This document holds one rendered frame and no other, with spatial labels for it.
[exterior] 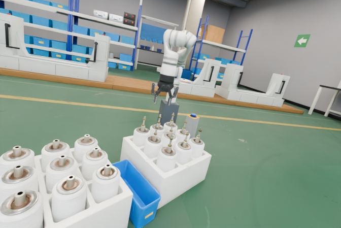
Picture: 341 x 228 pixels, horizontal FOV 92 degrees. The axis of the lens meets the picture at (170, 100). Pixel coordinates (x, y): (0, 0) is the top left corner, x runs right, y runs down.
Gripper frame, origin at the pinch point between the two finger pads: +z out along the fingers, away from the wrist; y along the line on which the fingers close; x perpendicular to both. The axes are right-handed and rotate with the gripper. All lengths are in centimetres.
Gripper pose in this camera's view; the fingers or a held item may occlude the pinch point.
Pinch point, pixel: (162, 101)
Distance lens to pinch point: 84.3
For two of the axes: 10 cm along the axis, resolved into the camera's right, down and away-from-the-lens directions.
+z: -2.0, 9.5, 2.5
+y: 9.5, 1.2, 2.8
